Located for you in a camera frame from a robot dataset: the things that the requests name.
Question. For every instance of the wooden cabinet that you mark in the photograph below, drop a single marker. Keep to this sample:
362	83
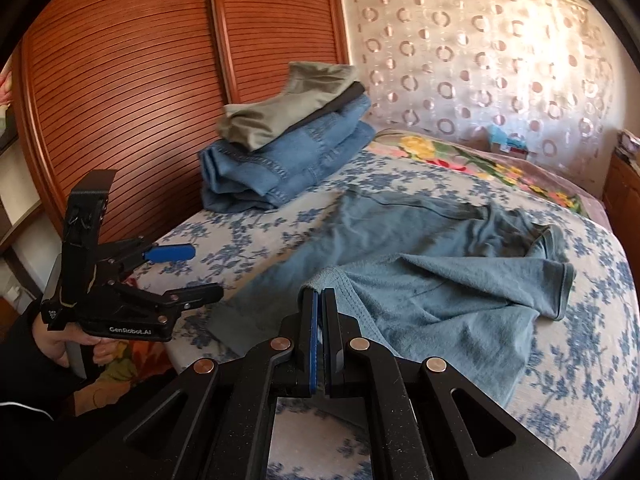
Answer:
622	185

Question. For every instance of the blue box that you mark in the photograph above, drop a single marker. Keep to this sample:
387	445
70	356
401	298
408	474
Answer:
505	139

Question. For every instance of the person's left forearm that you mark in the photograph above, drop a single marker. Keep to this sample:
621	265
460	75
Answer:
25	375

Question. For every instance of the clutter on cabinet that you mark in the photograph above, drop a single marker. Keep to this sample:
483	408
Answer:
629	144

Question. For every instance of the colourful floral blanket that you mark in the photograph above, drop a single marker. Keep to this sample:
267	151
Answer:
450	152

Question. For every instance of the white shelf unit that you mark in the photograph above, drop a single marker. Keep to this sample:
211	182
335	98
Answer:
20	220

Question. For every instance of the folded blue jeans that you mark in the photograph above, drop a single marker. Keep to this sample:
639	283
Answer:
300	147
351	143

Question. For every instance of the folded black garment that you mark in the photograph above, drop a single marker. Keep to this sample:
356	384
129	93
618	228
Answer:
345	97

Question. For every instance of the person's left hand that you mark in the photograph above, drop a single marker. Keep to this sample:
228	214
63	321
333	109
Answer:
52	342

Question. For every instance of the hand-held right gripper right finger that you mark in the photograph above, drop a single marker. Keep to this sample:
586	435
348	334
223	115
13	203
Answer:
331	345

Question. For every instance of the wooden slatted wardrobe door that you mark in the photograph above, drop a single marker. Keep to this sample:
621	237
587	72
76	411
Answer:
125	85
280	15

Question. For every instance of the folded olive pants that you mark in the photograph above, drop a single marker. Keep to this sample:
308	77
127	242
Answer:
280	110

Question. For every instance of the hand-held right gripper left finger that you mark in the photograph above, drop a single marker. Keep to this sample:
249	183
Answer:
314	345

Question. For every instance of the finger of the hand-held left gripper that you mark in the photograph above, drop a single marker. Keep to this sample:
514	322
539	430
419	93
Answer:
200	294
172	253

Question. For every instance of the circle-patterned sheer curtain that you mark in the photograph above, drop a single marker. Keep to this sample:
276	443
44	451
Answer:
475	60

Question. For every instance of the blue-grey pants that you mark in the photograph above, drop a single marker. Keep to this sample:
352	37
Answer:
425	300

